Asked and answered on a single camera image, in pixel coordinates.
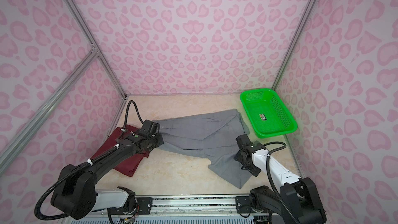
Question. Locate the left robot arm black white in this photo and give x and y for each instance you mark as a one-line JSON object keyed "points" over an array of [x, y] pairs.
{"points": [[74, 194]]}

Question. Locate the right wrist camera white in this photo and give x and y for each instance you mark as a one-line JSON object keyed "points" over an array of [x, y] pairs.
{"points": [[243, 142]]}

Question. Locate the right rear aluminium frame post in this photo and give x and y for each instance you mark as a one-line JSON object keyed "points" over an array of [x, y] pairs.
{"points": [[299, 30]]}

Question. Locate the grey long sleeve shirt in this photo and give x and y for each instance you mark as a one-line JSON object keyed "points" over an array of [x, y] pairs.
{"points": [[212, 136]]}

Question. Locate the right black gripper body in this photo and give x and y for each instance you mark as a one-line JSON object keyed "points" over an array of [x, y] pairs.
{"points": [[246, 165]]}

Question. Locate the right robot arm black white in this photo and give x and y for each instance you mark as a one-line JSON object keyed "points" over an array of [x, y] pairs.
{"points": [[295, 199]]}

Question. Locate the maroon long sleeve shirt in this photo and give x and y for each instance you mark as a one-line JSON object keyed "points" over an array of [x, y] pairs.
{"points": [[128, 163]]}

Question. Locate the left rear aluminium frame post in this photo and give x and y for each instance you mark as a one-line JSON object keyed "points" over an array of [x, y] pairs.
{"points": [[84, 27]]}

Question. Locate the aluminium frame post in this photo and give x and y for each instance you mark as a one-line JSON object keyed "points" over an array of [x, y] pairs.
{"points": [[84, 27], [299, 30]]}

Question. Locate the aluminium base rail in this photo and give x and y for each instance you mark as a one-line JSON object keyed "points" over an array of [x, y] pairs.
{"points": [[181, 209]]}

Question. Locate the left aluminium frame diagonal strut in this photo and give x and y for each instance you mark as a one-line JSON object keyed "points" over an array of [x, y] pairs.
{"points": [[21, 139]]}

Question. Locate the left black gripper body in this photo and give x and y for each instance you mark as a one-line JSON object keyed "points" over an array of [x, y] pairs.
{"points": [[156, 140]]}

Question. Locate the green plastic basket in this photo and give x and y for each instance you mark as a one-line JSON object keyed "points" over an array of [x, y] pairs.
{"points": [[267, 113]]}

